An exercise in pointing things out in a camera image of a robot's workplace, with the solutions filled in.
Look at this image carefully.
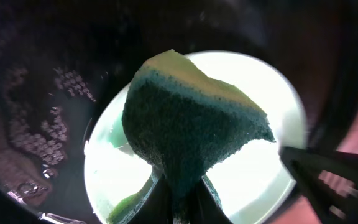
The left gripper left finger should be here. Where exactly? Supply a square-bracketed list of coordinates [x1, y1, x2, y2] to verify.
[129, 177, 173, 224]

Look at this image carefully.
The green scrubbing sponge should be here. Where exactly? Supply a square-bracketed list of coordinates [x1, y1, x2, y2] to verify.
[121, 50, 275, 222]

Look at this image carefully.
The round black serving tray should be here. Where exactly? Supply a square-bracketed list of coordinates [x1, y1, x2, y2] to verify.
[0, 0, 358, 223]

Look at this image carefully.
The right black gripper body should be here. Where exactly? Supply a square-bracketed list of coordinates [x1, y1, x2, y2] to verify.
[280, 147, 358, 224]

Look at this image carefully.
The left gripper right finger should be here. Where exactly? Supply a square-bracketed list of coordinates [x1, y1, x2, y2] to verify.
[191, 179, 231, 224]

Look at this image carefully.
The mint green plate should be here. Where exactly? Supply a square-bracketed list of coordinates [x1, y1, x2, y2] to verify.
[84, 51, 307, 223]

